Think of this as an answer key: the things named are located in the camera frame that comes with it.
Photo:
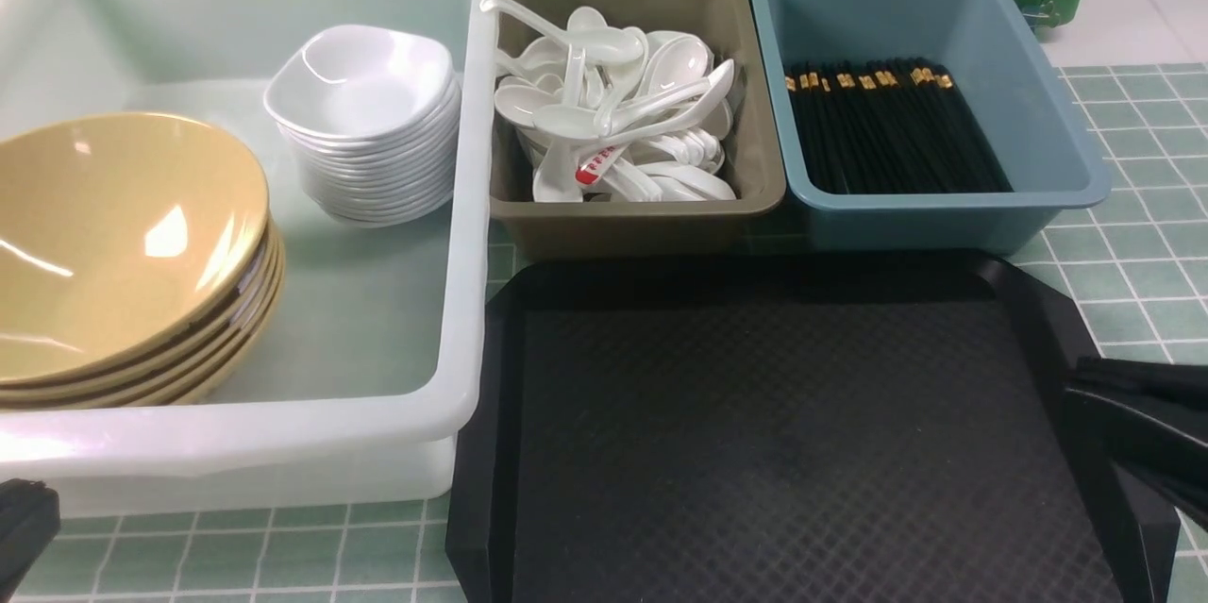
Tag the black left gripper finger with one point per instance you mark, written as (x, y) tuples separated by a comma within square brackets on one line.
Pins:
[(30, 520)]

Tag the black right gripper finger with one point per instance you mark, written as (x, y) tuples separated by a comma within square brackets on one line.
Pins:
[(1151, 419)]

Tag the stack of tan bowls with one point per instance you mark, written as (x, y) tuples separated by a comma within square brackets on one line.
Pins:
[(140, 262)]

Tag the black plastic tray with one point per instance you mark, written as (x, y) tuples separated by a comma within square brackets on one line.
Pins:
[(884, 427)]

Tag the large translucent white tub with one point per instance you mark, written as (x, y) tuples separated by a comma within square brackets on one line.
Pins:
[(360, 381)]

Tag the bundle of black chopsticks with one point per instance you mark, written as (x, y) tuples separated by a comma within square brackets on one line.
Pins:
[(891, 126)]

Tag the blue plastic bin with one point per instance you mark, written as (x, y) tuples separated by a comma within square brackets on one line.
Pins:
[(1022, 106)]

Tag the stack of white dishes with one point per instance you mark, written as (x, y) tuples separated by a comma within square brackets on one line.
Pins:
[(372, 118)]

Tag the pile of white spoons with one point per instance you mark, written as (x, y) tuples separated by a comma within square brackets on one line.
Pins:
[(607, 112)]

